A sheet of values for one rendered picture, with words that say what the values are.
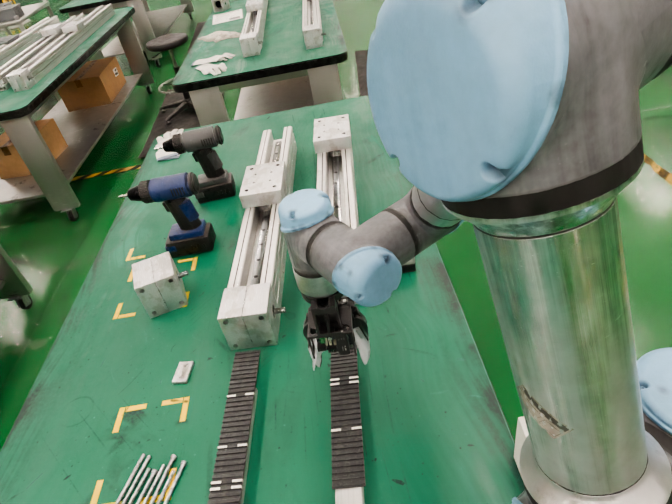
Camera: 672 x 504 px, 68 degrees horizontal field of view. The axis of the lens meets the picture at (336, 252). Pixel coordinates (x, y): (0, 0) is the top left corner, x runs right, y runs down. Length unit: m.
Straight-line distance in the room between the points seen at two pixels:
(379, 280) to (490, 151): 0.37
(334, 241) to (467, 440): 0.42
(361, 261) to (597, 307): 0.31
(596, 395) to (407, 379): 0.59
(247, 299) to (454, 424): 0.46
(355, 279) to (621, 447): 0.31
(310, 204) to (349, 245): 0.09
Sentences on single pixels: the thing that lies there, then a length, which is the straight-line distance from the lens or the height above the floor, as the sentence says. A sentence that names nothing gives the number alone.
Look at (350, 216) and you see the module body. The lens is 1.20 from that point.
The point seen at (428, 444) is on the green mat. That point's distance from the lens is 0.88.
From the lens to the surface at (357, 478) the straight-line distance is 0.82.
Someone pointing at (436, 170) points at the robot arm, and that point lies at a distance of 0.27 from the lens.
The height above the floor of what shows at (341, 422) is 0.81.
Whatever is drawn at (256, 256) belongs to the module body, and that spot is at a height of 0.84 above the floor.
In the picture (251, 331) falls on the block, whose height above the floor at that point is 0.83.
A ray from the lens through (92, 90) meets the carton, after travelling 4.84.
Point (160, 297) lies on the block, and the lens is 1.21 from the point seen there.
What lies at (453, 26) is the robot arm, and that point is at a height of 1.47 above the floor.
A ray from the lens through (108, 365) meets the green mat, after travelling 1.19.
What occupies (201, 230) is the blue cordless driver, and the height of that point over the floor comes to 0.84.
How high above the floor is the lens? 1.54
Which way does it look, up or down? 38 degrees down
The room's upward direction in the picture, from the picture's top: 12 degrees counter-clockwise
